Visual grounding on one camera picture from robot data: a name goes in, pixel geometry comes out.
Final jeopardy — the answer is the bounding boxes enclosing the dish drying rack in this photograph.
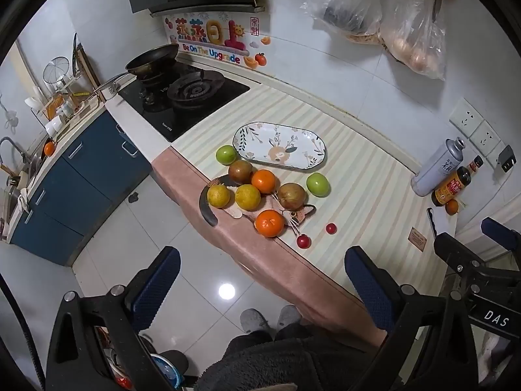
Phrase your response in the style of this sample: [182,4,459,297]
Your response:
[24,33,101,124]

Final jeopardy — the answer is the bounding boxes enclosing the red cherry tomato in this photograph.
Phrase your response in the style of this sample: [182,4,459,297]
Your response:
[326,223,337,235]
[296,234,312,249]

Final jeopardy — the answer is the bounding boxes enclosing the black gas stove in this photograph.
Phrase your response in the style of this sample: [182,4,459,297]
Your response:
[119,62,249,142]

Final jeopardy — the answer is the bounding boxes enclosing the yellow lemon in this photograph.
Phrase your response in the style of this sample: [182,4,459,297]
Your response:
[207,184,232,208]
[235,184,261,212]

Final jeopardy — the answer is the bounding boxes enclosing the orange on far counter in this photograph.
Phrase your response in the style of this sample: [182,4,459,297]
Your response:
[43,141,56,157]

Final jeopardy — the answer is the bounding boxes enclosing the white wall sockets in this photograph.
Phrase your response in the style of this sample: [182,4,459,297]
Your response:
[449,98,506,168]

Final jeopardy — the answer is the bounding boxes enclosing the dark sauce bottle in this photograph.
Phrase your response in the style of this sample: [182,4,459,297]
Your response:
[431,156,484,207]

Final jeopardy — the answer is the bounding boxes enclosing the colourful wall sticker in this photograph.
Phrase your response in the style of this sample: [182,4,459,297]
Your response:
[162,11,274,70]

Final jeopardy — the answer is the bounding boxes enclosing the brown red apple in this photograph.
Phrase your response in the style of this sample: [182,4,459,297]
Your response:
[277,183,307,211]
[228,160,253,184]

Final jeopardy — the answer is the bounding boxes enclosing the striped cat table mat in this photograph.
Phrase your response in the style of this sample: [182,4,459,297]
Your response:
[152,86,446,346]

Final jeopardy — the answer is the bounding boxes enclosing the orange tangerine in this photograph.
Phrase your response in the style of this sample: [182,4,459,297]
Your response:
[251,169,277,194]
[254,209,285,238]

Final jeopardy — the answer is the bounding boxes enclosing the plastic bag with dark contents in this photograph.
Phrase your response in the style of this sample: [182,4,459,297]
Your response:
[302,0,382,37]

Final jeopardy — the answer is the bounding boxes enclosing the white spray can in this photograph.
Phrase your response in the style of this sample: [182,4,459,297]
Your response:
[411,137,465,197]

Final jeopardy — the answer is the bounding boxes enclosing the plastic bag with eggs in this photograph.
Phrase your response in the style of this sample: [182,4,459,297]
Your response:
[380,0,446,80]

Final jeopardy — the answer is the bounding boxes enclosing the blue kitchen cabinet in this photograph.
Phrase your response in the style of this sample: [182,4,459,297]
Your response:
[11,111,152,267]

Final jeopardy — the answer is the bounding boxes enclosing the black plug adapter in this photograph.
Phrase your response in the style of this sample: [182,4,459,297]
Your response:
[497,145,516,172]

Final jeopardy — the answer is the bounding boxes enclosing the grey slippers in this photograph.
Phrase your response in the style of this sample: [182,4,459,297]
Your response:
[239,304,302,335]

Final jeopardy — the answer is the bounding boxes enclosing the green apple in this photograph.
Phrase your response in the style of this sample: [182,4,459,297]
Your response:
[306,172,330,198]
[216,145,238,166]

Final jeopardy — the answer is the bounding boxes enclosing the oval floral ceramic plate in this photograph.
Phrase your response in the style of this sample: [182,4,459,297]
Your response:
[232,122,327,170]

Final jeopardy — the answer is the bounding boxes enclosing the small orange by bottles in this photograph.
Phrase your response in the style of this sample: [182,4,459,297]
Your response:
[444,199,459,215]

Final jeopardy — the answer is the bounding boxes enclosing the black frying pan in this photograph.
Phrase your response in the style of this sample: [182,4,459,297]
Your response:
[93,43,179,93]

